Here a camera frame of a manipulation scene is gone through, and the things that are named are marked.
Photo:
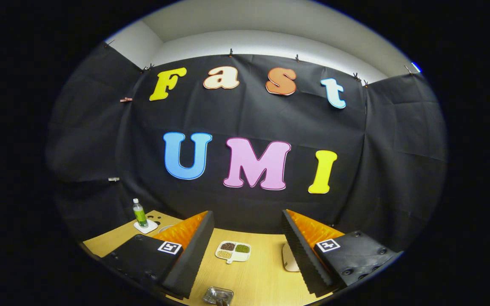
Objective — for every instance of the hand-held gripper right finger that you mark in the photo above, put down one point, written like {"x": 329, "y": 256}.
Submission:
{"x": 302, "y": 255}

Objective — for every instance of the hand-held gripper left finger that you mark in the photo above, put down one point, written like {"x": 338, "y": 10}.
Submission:
{"x": 192, "y": 259}

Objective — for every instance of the white toaster appliance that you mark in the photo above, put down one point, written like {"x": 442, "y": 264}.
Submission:
{"x": 289, "y": 259}

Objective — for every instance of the white divided tray of beans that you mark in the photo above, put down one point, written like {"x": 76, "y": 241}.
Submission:
{"x": 240, "y": 256}

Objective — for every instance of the white square coaster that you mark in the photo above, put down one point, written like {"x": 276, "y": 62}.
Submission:
{"x": 151, "y": 227}

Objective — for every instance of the green label plastic bottle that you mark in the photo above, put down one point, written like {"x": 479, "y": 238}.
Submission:
{"x": 140, "y": 214}

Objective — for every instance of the black backdrop cloth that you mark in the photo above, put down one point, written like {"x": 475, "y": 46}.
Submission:
{"x": 249, "y": 119}

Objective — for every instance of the pink cloth clip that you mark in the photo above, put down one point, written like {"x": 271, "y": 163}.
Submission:
{"x": 126, "y": 100}

